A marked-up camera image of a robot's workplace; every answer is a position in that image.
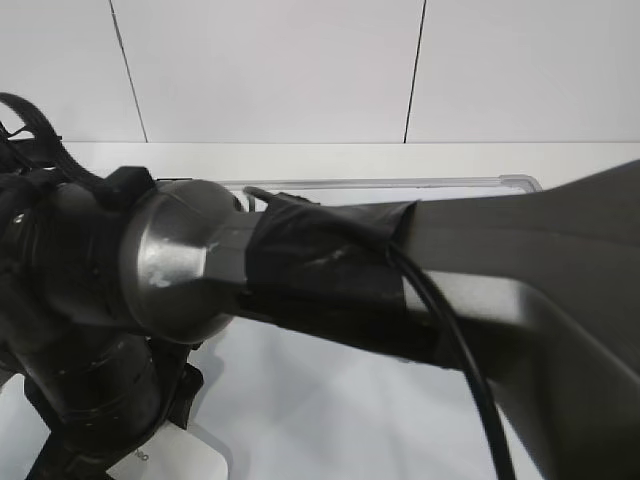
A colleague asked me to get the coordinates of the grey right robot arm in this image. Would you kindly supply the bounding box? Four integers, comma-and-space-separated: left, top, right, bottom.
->
1, 162, 639, 479

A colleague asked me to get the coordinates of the white rectangular board eraser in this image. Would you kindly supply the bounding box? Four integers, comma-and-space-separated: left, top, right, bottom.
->
107, 422, 229, 480

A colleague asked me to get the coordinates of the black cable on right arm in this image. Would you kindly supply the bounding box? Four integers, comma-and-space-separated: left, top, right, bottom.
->
384, 239, 516, 480

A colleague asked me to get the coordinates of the white whiteboard with aluminium frame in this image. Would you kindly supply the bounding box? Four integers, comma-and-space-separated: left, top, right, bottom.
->
0, 173, 544, 480

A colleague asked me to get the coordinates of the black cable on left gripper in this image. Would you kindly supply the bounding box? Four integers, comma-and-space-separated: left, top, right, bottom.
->
0, 92, 101, 189

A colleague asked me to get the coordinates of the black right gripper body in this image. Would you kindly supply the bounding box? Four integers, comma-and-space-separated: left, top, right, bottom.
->
22, 331, 204, 479

